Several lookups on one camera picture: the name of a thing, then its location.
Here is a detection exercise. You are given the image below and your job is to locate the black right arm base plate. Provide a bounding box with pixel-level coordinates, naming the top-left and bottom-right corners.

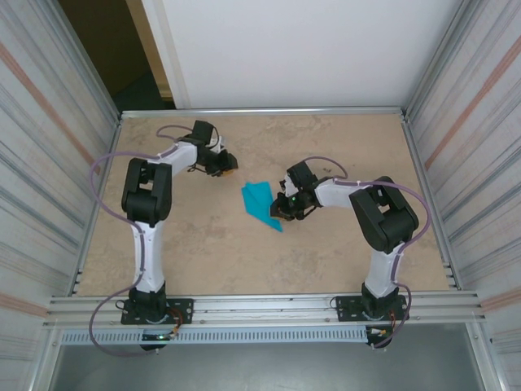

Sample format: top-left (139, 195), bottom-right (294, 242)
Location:
top-left (335, 293), bottom-right (410, 323)

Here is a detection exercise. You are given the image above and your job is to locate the aluminium frame post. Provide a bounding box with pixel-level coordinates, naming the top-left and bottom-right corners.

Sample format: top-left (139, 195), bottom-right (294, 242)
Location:
top-left (48, 0), bottom-right (123, 123)
top-left (405, 0), bottom-right (481, 119)

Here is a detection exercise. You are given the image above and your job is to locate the grey metal sheet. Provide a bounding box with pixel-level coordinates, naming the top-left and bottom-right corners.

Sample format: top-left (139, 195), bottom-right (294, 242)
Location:
top-left (48, 344), bottom-right (488, 391)

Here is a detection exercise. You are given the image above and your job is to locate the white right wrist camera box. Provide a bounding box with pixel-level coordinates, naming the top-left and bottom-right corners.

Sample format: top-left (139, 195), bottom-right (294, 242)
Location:
top-left (282, 173), bottom-right (301, 200)

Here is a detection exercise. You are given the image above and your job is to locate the grey slotted cable duct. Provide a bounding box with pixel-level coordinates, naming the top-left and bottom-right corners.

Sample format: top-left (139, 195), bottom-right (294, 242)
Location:
top-left (59, 327), bottom-right (370, 345)

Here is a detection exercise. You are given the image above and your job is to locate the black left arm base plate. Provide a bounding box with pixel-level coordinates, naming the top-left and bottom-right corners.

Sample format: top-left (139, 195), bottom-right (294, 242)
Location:
top-left (120, 298), bottom-right (195, 326)

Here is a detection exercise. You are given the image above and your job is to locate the white door frame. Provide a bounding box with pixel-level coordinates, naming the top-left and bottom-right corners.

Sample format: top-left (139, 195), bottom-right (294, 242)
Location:
top-left (140, 0), bottom-right (192, 110)

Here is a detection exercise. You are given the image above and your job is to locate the blue square paper sheet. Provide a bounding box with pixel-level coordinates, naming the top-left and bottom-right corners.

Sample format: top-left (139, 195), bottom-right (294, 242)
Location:
top-left (240, 181), bottom-right (286, 234)

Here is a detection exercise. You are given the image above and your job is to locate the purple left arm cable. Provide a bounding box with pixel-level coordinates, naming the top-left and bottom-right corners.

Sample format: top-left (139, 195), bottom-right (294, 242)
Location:
top-left (88, 125), bottom-right (196, 356)

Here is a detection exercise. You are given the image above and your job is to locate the wide aluminium mounting rail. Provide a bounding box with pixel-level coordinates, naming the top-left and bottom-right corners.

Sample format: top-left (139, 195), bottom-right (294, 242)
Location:
top-left (42, 289), bottom-right (488, 329)

